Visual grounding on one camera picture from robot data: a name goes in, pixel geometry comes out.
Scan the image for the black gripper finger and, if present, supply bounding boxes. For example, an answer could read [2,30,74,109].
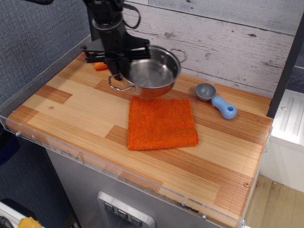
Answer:
[105,59,120,81]
[118,58,131,81]

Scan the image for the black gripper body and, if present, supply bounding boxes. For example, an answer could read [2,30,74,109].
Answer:
[80,20,151,63]

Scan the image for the stainless steel pot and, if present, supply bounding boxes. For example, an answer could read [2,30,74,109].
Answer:
[108,45,187,99]

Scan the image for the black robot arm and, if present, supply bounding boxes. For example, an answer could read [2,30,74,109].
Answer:
[81,0,151,77]

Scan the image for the orange plastic carrot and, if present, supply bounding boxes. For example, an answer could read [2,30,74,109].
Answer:
[94,62,108,70]

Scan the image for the orange knitted cloth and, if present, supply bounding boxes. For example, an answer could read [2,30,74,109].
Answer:
[128,97,199,151]

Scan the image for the blue grey toy scoop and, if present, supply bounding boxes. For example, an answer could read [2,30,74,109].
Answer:
[195,83,238,120]

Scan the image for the grey cabinet with dispenser panel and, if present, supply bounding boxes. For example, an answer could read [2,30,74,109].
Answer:
[47,150,241,228]

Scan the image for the yellow black object bottom left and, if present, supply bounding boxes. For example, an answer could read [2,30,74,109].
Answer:
[0,216,43,228]

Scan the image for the white ridged side cabinet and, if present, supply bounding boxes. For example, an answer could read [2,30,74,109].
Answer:
[260,89,304,192]

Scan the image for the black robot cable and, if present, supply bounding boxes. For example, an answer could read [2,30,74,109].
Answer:
[122,2,141,30]

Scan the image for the dark vertical post right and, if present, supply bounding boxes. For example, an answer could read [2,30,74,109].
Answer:
[267,15,304,118]

